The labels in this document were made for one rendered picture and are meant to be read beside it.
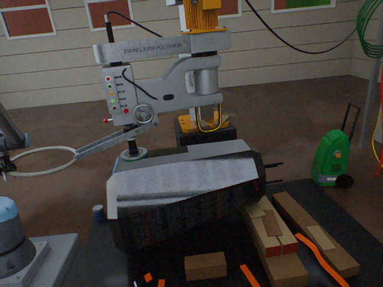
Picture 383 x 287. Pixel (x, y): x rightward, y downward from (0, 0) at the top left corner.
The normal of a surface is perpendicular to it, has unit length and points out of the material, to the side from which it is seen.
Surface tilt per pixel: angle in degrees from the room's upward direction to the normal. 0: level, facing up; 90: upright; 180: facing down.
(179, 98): 90
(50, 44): 90
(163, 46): 90
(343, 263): 0
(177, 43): 90
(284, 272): 0
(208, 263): 0
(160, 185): 45
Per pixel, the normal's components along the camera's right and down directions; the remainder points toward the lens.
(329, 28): 0.04, 0.38
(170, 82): 0.28, 0.35
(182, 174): 0.07, -0.40
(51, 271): -0.09, -0.92
